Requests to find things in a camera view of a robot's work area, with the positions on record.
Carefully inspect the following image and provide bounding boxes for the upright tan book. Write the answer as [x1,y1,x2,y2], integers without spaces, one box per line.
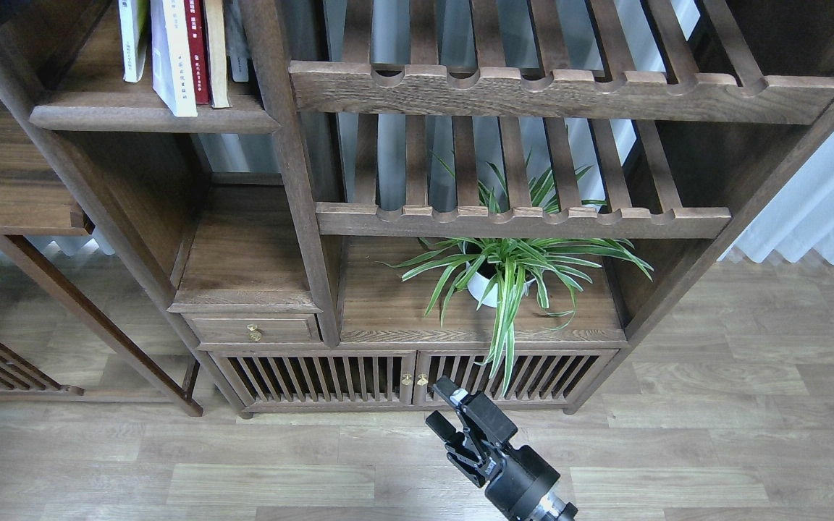
[204,0,231,109]

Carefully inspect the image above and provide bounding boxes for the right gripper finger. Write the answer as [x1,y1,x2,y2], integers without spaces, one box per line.
[431,376,518,447]
[426,411,494,487]

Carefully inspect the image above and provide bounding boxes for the brass drawer knob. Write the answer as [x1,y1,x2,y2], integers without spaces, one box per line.
[246,324,262,342]

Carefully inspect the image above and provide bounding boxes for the white plant pot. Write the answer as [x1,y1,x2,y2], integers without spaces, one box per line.
[461,242,535,308]

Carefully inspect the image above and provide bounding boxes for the dark wooden bookshelf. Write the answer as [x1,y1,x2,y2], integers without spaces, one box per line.
[0,1,834,415]

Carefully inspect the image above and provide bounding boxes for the brass cabinet door knobs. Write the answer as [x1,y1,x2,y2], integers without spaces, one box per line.
[400,373,429,386]

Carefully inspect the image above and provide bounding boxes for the spider plant leaves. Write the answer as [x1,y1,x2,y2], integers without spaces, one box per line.
[387,148,655,396]

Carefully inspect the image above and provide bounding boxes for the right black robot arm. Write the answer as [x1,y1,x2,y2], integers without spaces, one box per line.
[426,376,577,520]

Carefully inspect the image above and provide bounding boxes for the yellow green book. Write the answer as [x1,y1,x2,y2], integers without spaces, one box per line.
[118,1,150,83]

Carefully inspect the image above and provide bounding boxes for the red paperback book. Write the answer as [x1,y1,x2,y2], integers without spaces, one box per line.
[183,0,211,105]

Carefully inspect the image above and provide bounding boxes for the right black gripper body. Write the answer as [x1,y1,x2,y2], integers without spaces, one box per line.
[486,445,560,518]

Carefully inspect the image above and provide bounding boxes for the white purple book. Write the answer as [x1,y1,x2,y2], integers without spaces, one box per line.
[150,1,198,117]

